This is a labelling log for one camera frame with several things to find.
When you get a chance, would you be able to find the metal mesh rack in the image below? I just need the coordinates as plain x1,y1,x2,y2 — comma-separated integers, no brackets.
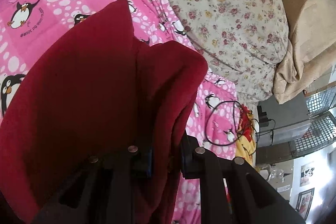
290,87,335,159

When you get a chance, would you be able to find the floral cream bed sheet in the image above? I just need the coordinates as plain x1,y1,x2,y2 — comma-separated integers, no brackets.
169,0,289,101

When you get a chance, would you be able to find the framed flower picture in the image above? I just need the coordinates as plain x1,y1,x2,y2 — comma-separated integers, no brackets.
295,188,314,220

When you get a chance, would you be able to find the grey bedside cabinet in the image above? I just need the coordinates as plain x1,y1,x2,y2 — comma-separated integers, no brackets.
256,93,311,164

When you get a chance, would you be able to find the dark red fleece garment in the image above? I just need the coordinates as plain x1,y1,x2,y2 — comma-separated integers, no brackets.
1,0,208,223

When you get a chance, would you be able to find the pink penguin print blanket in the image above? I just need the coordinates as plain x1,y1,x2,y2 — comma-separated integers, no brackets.
1,0,233,215

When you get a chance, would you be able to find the red yellow cartoon cloth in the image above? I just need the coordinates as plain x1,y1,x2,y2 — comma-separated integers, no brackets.
235,105,256,167

